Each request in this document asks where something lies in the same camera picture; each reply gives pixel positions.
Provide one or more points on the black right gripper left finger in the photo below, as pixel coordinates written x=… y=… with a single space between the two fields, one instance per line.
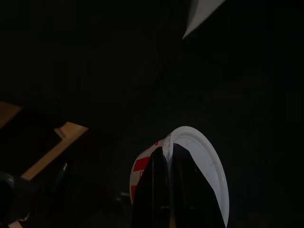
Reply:
x=152 y=190

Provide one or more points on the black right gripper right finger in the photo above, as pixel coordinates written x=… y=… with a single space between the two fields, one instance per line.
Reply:
x=192 y=197

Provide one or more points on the white cup red print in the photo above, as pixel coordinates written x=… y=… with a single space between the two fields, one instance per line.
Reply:
x=202 y=147

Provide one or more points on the light wooden board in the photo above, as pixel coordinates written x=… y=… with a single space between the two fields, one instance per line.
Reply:
x=59 y=145

